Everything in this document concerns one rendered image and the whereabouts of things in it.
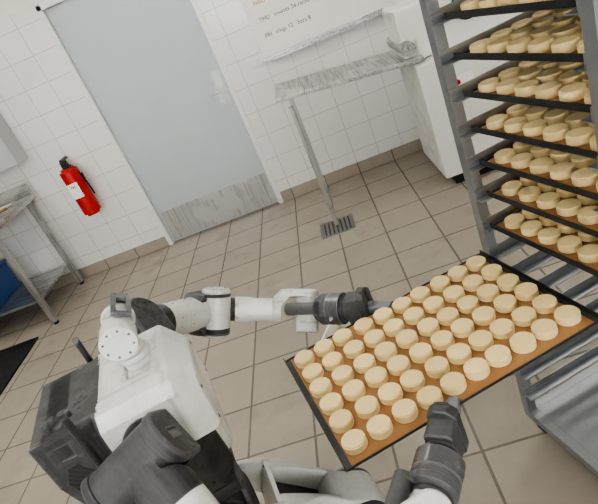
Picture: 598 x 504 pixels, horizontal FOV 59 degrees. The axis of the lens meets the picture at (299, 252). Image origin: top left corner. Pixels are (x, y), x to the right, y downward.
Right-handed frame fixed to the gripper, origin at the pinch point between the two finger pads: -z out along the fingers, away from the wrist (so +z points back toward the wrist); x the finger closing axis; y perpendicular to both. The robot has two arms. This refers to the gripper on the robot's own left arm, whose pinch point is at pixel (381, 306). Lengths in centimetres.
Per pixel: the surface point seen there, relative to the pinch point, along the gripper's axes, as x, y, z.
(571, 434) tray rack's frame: -65, 17, -36
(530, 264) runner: -12.3, 32.2, -31.9
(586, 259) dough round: 7.1, 4.7, -48.5
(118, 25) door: 95, 226, 251
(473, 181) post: 19.8, 24.9, -24.2
